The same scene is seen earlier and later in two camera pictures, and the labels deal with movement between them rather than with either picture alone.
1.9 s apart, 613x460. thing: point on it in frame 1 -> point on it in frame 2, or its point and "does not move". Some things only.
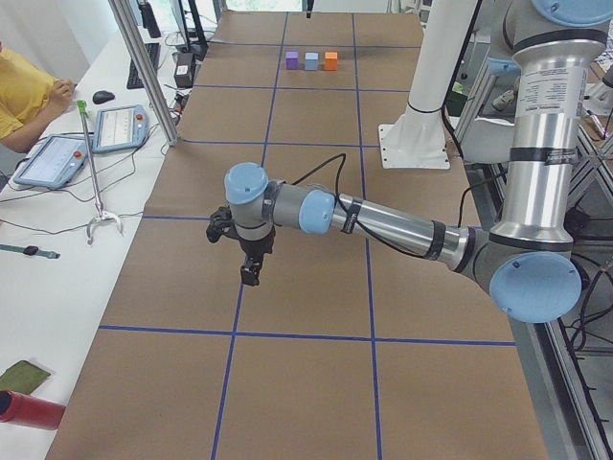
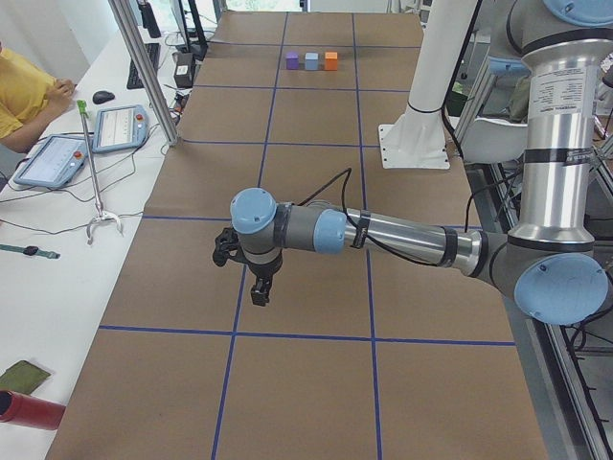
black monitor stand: (196, 48) does not move
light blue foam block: (311, 60) does not move
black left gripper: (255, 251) -> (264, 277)
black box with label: (183, 69) does not move
